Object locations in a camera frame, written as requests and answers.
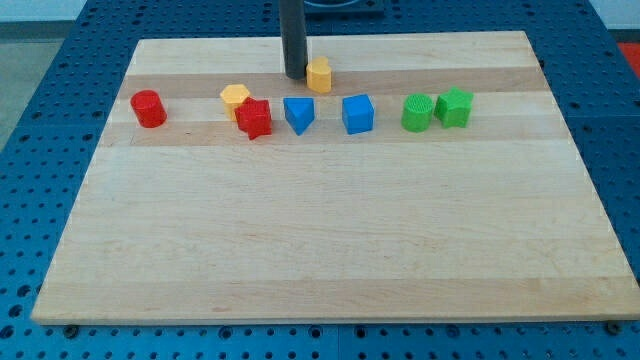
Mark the yellow hexagon block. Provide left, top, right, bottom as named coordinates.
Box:
left=219, top=84, right=251, bottom=121

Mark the blue triangle block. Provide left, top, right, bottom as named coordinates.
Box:
left=283, top=97, right=315, bottom=136

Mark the blue cube block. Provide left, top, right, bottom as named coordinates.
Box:
left=342, top=94, right=375, bottom=135

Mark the red star block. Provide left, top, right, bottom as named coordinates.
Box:
left=234, top=97, right=272, bottom=140

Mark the yellow heart block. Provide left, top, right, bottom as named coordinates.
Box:
left=306, top=56, right=332, bottom=93

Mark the wooden board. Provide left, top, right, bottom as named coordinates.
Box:
left=32, top=31, right=639, bottom=326

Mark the green cylinder block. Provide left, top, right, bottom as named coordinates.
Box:
left=401, top=93, right=434, bottom=133

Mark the green star block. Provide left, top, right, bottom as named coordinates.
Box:
left=434, top=87, right=474, bottom=128

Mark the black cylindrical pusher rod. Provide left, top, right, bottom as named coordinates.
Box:
left=279, top=0, right=308, bottom=80

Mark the red cylinder block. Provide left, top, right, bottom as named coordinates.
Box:
left=130, top=89, right=167, bottom=128

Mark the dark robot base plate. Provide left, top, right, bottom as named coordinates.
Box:
left=303, top=0, right=385, bottom=15

